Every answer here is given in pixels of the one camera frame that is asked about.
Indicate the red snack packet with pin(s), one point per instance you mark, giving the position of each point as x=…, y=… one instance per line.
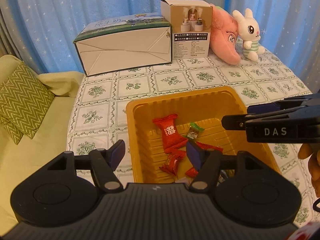
x=170, y=132
x=212, y=147

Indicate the red patterned clothing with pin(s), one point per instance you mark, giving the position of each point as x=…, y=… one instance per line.
x=305, y=233

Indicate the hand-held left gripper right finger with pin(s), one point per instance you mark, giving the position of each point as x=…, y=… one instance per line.
x=195, y=153

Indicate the black snack packet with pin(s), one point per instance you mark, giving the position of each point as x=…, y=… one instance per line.
x=226, y=175

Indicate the white long cardboard box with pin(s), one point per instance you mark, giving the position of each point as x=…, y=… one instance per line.
x=120, y=50

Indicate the white rabbit plush toy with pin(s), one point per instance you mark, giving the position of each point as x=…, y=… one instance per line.
x=250, y=27

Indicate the green zigzag cushion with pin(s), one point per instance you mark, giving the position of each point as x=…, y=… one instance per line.
x=22, y=100

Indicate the pink plush toy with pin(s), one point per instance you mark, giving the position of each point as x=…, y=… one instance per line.
x=222, y=42

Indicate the green red candy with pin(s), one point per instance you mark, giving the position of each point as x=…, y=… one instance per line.
x=193, y=131

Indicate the person's right hand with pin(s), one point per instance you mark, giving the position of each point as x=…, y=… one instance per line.
x=315, y=175

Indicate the orange plastic tray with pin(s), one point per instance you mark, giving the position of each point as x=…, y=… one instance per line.
x=175, y=100

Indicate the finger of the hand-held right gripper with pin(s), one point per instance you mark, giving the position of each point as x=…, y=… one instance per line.
x=233, y=122
x=262, y=108

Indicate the small product box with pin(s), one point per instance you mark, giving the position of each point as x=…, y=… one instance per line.
x=190, y=30

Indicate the blue star curtain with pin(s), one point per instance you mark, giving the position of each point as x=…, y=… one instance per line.
x=75, y=5

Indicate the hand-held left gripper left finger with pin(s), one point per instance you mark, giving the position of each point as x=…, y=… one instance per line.
x=117, y=152

